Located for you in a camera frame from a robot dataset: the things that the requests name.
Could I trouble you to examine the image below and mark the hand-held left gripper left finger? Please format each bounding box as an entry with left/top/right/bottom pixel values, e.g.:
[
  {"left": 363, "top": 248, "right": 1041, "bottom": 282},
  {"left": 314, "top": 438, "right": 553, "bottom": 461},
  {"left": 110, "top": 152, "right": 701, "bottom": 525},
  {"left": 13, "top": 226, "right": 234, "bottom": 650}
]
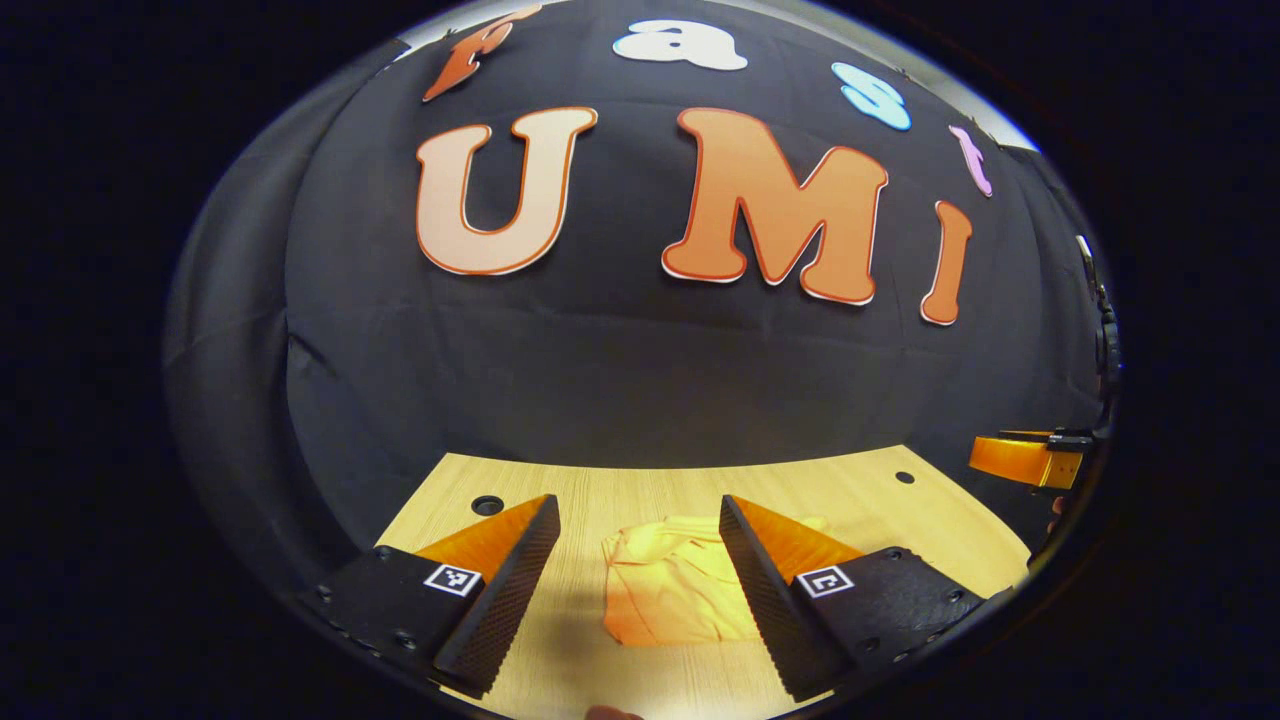
[{"left": 300, "top": 494, "right": 562, "bottom": 699}]

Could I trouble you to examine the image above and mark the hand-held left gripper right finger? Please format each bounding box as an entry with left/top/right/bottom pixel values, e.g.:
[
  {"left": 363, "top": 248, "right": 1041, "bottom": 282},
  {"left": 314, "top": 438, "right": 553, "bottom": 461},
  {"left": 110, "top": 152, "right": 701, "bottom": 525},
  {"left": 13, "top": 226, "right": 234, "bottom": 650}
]
[{"left": 719, "top": 494, "right": 1001, "bottom": 703}]

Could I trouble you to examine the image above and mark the orange T-shirt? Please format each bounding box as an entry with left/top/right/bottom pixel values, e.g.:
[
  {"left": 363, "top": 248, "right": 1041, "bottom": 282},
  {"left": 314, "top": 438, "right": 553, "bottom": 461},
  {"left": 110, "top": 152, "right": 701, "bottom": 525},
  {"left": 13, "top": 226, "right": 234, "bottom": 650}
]
[{"left": 601, "top": 515, "right": 831, "bottom": 647}]

